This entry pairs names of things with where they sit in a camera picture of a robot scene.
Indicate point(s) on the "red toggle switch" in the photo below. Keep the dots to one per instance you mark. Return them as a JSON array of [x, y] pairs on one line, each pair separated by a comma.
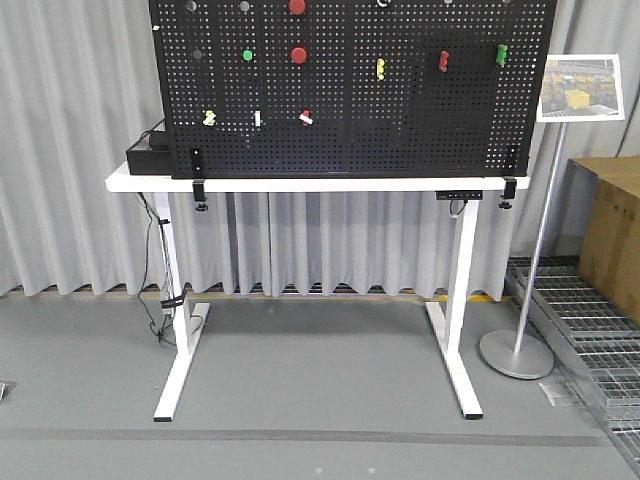
[[444, 61]]

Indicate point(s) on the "green toggle switch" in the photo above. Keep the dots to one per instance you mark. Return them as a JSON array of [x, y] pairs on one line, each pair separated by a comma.
[[501, 54]]

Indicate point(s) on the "black board clamp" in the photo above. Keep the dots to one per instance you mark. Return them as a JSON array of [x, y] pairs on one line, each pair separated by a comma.
[[200, 198], [509, 191]]

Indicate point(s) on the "green white rotary knob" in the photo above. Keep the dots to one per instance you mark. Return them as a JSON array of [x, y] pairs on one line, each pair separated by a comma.
[[258, 119]]

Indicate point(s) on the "left black board clamp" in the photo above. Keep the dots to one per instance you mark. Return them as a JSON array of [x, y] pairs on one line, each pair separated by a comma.
[[200, 198]]

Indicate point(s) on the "black box on desk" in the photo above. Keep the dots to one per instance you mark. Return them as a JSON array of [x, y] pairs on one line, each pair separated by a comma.
[[150, 155]]

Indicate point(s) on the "red white rotary knob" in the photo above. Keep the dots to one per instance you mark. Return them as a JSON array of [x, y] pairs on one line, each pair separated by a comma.
[[305, 117]]

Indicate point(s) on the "yellow toggle switch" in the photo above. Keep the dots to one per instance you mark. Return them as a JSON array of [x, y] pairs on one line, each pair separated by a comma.
[[380, 69]]

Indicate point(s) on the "red mushroom button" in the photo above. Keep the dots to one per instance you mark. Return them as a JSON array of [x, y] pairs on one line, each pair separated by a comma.
[[297, 7], [299, 55]]

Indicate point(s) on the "white standing desk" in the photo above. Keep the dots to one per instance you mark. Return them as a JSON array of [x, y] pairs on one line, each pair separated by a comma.
[[447, 322]]

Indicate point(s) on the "desk height control panel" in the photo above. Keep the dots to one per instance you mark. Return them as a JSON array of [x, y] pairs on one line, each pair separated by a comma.
[[459, 195]]

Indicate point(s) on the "brown cardboard box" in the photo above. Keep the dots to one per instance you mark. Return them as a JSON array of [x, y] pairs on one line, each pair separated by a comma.
[[609, 258]]

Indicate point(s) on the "silver sign stand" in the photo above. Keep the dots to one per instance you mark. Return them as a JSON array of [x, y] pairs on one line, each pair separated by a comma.
[[514, 353]]

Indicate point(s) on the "yellow white rotary knob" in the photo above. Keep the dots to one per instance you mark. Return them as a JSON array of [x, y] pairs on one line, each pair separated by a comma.
[[210, 118]]

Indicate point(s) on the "metal floor grating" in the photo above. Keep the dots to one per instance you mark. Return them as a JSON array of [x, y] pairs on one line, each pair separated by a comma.
[[597, 347]]

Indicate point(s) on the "right black board clamp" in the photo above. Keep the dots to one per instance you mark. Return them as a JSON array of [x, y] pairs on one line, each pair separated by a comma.
[[509, 191]]

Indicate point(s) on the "framed photo sign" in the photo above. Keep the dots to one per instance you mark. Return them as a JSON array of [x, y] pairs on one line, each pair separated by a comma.
[[581, 88]]

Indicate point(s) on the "lower red mushroom button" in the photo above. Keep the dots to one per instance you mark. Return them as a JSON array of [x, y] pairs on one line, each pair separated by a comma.
[[299, 55]]

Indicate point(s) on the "upper red mushroom button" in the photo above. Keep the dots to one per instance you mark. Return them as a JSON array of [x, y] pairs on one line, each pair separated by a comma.
[[297, 7]]

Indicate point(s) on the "black perforated pegboard panel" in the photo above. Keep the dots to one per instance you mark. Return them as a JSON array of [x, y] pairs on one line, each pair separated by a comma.
[[417, 122]]

